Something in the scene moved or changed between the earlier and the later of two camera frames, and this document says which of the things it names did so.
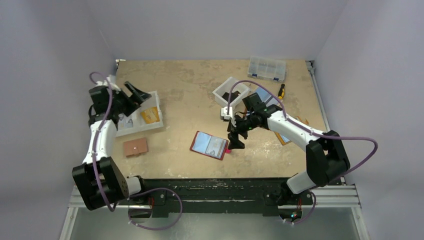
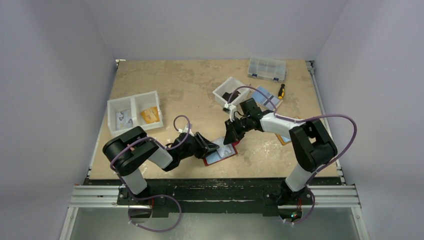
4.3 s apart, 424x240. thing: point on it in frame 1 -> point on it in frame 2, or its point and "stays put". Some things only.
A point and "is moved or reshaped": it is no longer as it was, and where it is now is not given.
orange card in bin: (151, 115) stays put
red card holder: (210, 145) is moved or reshaped
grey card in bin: (124, 121) stays put
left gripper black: (132, 108) -> (208, 146)
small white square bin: (222, 93) stays put
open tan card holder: (283, 140) stays put
